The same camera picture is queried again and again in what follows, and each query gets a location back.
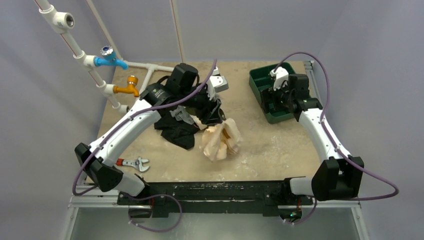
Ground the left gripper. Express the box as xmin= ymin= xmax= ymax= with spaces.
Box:
xmin=178 ymin=83 xmax=222 ymax=123

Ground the green compartment tray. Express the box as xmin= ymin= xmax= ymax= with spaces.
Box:
xmin=248 ymin=64 xmax=294 ymax=124

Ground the beige underwear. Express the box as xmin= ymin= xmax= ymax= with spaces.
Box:
xmin=199 ymin=118 xmax=243 ymax=162

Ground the black underwear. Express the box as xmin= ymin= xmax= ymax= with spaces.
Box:
xmin=154 ymin=74 xmax=200 ymax=150

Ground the striped grey underwear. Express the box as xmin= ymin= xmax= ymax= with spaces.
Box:
xmin=169 ymin=101 xmax=226 ymax=126

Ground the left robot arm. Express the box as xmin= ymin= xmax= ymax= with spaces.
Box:
xmin=74 ymin=60 xmax=223 ymax=205

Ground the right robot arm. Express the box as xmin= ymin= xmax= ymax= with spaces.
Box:
xmin=260 ymin=71 xmax=364 ymax=204

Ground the orange tap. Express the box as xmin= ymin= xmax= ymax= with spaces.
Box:
xmin=112 ymin=75 xmax=140 ymax=98

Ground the blue tap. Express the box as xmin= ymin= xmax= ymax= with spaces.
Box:
xmin=93 ymin=45 xmax=129 ymax=70

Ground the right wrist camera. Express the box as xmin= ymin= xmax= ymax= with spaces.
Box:
xmin=269 ymin=66 xmax=289 ymax=91

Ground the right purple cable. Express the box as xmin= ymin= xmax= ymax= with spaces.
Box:
xmin=270 ymin=51 xmax=400 ymax=202

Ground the purple cable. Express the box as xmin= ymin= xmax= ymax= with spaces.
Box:
xmin=270 ymin=51 xmax=400 ymax=202
xmin=72 ymin=59 xmax=218 ymax=197

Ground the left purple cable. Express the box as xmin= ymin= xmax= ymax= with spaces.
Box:
xmin=72 ymin=59 xmax=218 ymax=197

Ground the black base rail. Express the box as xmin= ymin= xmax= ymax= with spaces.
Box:
xmin=117 ymin=180 xmax=313 ymax=219

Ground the adjustable wrench red handle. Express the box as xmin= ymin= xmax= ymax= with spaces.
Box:
xmin=115 ymin=156 xmax=151 ymax=173

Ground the white PVC pipe frame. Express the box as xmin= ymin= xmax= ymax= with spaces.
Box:
xmin=35 ymin=0 xmax=174 ymax=114

